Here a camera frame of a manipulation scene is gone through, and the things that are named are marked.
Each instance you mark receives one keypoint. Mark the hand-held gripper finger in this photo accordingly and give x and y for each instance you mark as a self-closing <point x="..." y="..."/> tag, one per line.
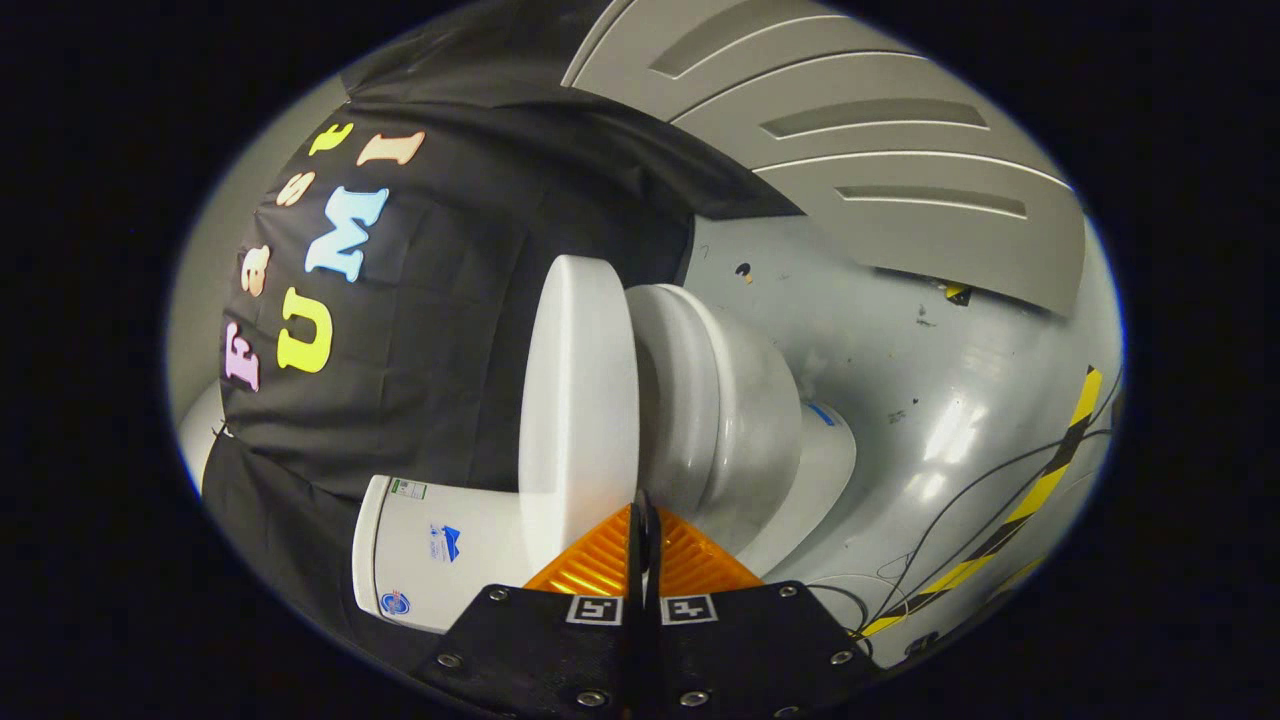
<point x="634" y="570"/>
<point x="652" y="570"/>

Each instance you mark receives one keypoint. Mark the white toilet lid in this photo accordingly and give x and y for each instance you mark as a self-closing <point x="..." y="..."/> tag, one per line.
<point x="575" y="400"/>

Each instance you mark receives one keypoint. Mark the white toilet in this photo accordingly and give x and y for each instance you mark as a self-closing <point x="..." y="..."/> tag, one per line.
<point x="740" y="400"/>

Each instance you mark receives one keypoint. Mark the black backdrop cloth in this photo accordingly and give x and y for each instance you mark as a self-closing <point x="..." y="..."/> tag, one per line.
<point x="450" y="300"/>

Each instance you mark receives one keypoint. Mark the yellow black floor tape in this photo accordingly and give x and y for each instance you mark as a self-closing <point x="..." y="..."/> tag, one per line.
<point x="1040" y="490"/>

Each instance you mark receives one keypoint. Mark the white drawer cabinet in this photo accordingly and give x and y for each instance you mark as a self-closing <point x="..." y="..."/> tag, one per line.
<point x="880" y="200"/>

